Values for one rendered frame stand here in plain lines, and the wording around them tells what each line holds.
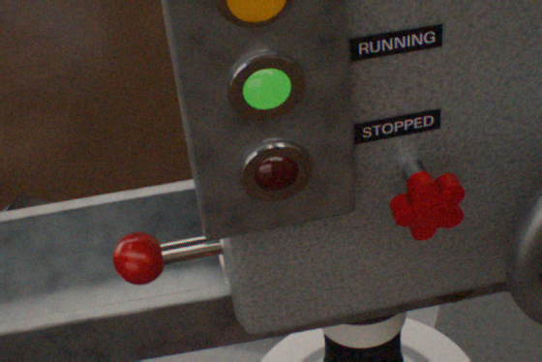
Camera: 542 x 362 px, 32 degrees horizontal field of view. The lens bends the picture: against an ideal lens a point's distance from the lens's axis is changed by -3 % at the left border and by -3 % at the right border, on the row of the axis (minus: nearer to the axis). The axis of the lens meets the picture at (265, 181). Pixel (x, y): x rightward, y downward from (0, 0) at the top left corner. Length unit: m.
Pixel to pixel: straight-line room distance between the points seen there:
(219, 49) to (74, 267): 0.33
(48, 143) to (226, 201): 2.17
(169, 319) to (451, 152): 0.22
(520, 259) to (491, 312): 0.49
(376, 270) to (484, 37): 0.16
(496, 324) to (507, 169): 0.46
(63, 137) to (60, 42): 0.50
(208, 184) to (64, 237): 0.27
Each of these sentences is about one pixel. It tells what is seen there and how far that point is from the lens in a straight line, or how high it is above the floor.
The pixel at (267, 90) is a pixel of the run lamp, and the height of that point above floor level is 1.30.
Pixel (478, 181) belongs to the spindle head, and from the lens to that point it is 0.55.
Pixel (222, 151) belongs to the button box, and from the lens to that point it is 0.47.
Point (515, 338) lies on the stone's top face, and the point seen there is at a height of 0.80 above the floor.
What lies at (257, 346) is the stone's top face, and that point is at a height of 0.80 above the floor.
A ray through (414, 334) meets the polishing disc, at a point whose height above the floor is 0.86.
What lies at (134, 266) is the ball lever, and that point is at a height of 1.16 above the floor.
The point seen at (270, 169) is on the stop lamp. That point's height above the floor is 1.26.
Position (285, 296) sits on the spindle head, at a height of 1.14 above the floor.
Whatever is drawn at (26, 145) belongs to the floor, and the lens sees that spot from 2.67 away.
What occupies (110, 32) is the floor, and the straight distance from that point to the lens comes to 3.06.
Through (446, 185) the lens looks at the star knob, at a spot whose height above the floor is 1.23.
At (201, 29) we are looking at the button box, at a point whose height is 1.34.
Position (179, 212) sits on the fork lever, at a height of 1.08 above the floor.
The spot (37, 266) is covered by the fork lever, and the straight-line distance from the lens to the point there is 0.74.
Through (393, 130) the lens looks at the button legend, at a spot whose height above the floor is 1.25.
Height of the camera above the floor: 1.56
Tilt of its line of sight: 41 degrees down
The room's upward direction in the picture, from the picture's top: 7 degrees counter-clockwise
